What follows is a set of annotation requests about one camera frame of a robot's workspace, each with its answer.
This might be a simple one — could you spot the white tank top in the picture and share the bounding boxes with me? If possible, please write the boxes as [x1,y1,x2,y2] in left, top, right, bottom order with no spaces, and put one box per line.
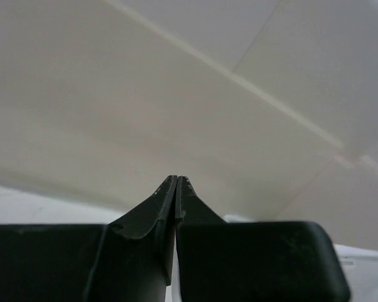
[165,215,378,301]

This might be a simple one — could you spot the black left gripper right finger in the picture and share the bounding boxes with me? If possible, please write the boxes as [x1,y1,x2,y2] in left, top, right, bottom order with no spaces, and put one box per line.
[176,176,350,301]

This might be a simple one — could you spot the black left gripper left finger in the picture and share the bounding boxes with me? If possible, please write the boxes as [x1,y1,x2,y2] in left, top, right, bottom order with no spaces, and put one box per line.
[0,176,176,301]

